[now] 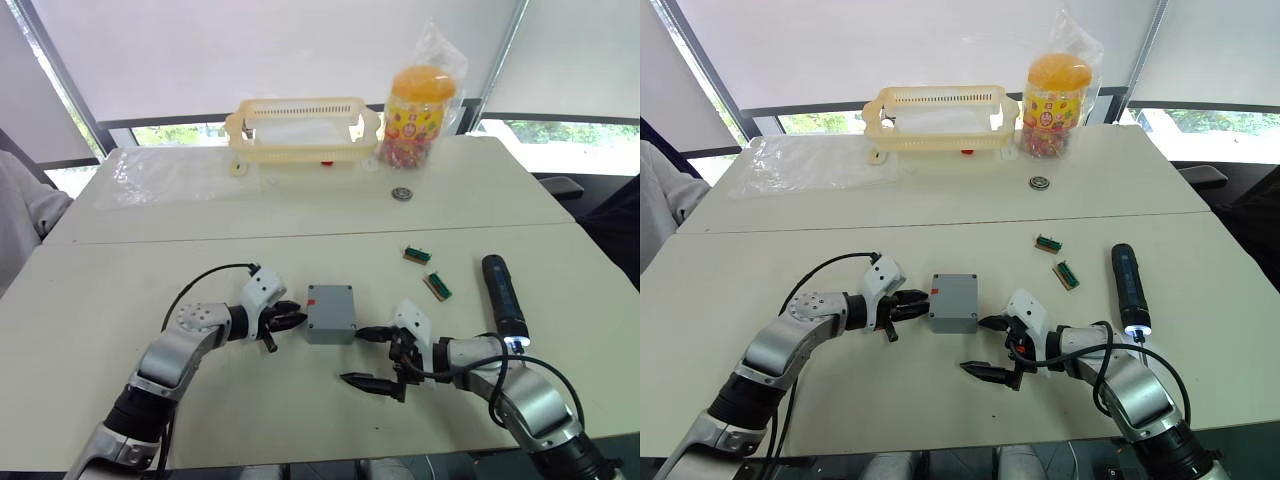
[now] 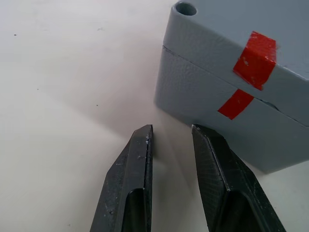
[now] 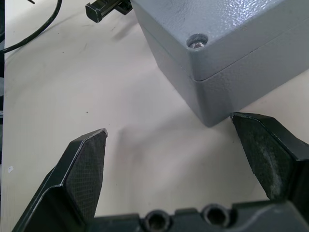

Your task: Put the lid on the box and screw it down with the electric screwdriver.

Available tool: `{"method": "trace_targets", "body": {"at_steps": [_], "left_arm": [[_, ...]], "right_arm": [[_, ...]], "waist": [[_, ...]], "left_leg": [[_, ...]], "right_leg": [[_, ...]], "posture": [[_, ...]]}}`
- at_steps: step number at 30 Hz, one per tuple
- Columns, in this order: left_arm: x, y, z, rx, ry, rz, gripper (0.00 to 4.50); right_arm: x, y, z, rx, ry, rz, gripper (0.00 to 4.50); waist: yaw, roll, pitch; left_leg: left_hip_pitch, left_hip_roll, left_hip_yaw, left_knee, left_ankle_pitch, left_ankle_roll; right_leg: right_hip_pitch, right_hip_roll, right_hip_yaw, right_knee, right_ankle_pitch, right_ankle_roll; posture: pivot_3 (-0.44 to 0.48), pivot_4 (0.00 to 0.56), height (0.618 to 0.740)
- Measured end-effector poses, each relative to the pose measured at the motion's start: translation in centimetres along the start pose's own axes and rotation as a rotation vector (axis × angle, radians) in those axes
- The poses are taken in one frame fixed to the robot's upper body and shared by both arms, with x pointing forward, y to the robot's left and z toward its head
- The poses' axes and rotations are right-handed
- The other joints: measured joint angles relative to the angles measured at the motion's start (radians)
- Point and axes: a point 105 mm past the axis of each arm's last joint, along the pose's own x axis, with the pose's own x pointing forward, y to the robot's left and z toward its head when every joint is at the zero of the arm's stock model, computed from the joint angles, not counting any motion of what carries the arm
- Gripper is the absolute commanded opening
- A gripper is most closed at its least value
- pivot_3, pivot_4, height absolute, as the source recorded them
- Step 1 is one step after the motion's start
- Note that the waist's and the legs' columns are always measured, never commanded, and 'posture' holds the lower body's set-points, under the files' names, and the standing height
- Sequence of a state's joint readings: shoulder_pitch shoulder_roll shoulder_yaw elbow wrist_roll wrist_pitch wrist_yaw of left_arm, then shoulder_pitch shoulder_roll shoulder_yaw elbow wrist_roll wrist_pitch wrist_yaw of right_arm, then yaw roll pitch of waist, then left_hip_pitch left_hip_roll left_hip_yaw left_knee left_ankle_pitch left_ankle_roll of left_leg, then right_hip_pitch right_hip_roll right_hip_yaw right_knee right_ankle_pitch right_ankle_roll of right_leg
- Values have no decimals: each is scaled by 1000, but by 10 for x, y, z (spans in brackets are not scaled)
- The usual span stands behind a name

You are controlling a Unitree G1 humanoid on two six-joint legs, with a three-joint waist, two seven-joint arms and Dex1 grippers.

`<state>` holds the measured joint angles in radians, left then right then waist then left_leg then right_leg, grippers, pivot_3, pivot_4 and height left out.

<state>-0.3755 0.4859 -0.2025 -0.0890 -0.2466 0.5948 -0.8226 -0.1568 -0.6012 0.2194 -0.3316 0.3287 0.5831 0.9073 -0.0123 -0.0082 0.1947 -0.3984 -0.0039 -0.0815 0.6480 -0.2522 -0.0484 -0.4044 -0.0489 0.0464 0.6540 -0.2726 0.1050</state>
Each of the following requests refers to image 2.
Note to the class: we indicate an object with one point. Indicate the grey metal box lid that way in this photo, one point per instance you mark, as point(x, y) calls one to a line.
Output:
point(217, 29)

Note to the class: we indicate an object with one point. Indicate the grey metal box base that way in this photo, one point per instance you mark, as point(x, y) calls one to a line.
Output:
point(193, 96)

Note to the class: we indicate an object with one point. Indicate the large red tape strip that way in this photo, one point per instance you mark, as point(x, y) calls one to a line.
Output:
point(256, 60)

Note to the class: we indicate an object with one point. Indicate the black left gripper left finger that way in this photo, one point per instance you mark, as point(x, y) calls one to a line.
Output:
point(135, 181)

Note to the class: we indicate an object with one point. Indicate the small red tape strip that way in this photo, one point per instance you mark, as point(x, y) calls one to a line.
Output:
point(235, 105)

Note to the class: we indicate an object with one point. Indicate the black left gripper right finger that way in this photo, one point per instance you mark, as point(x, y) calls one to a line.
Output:
point(222, 183)

